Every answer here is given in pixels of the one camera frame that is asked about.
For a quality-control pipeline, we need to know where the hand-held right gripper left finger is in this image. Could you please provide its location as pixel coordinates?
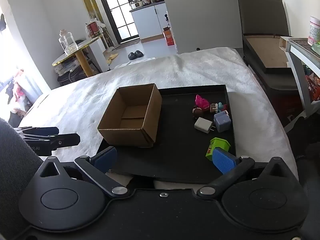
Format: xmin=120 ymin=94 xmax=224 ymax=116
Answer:
xmin=35 ymin=146 xmax=128 ymax=197

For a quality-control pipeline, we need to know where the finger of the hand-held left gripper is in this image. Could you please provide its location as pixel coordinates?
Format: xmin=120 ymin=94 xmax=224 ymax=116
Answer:
xmin=14 ymin=127 xmax=60 ymax=137
xmin=22 ymin=133 xmax=81 ymax=149

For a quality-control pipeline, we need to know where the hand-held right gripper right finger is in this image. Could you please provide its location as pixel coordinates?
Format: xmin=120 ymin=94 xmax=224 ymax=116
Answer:
xmin=196 ymin=147 xmax=299 ymax=197

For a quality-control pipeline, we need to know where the green cube toy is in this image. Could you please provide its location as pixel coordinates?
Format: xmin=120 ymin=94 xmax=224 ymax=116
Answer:
xmin=205 ymin=137 xmax=231 ymax=161

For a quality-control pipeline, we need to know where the blue-grey cube charger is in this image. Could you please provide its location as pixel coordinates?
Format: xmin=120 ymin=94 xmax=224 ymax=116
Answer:
xmin=213 ymin=111 xmax=232 ymax=133

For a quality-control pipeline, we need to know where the white plug charger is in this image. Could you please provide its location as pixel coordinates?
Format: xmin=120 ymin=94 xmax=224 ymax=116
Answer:
xmin=194 ymin=117 xmax=216 ymax=134

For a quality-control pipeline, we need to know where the black tray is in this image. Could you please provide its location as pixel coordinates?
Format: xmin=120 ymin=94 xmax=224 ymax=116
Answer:
xmin=99 ymin=84 xmax=237 ymax=184

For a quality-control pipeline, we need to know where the brown cardboard box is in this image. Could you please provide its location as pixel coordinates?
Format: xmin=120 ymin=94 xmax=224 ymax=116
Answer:
xmin=97 ymin=83 xmax=163 ymax=148

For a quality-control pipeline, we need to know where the person's left forearm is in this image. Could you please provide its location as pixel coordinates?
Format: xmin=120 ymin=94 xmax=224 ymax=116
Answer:
xmin=0 ymin=117 xmax=44 ymax=230

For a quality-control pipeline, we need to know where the white fluffy blanket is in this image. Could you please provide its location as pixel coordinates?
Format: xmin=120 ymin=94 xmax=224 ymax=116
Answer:
xmin=19 ymin=47 xmax=299 ymax=180

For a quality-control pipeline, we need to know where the pile of clothes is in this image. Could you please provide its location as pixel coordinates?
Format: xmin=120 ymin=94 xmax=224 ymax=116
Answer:
xmin=0 ymin=67 xmax=33 ymax=115

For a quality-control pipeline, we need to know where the small multicoloured toy figure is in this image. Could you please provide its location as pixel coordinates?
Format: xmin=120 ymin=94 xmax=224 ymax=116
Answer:
xmin=209 ymin=102 xmax=229 ymax=114

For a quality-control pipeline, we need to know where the pink toy figure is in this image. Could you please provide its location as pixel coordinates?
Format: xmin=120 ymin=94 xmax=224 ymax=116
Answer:
xmin=195 ymin=94 xmax=211 ymax=111

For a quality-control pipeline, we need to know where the round gold table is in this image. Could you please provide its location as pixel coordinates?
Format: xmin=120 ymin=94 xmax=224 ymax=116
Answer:
xmin=52 ymin=36 xmax=104 ymax=78

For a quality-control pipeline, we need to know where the clear glass jar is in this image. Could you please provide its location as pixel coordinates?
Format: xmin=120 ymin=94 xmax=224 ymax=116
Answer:
xmin=59 ymin=29 xmax=78 ymax=55

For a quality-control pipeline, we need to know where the beige slipper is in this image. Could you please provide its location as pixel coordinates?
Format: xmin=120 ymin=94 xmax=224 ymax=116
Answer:
xmin=106 ymin=52 xmax=119 ymax=64

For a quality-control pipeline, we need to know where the red can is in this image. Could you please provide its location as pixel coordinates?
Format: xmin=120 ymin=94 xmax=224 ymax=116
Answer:
xmin=86 ymin=21 xmax=102 ymax=39

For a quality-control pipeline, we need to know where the orange plastic crate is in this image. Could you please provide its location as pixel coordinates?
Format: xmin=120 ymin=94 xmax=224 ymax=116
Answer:
xmin=305 ymin=75 xmax=320 ymax=100

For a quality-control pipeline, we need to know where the white shelf rack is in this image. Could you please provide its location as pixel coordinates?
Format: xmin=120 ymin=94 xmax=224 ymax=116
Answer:
xmin=279 ymin=36 xmax=320 ymax=120

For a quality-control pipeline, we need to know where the orange carton box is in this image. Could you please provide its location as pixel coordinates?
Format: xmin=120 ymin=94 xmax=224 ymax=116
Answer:
xmin=162 ymin=27 xmax=175 ymax=47

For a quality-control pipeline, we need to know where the black framed glass door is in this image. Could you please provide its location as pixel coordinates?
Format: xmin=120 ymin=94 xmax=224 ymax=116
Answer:
xmin=95 ymin=0 xmax=140 ymax=40

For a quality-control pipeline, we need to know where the white kitchen cabinet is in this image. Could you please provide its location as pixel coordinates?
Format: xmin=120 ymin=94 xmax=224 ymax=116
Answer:
xmin=130 ymin=2 xmax=167 ymax=40

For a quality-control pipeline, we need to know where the grey armchair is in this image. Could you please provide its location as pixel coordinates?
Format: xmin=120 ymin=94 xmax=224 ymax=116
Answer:
xmin=237 ymin=0 xmax=305 ymax=120

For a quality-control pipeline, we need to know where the pink white canister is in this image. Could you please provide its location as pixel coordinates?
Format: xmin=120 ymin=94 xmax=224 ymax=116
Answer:
xmin=308 ymin=16 xmax=320 ymax=47

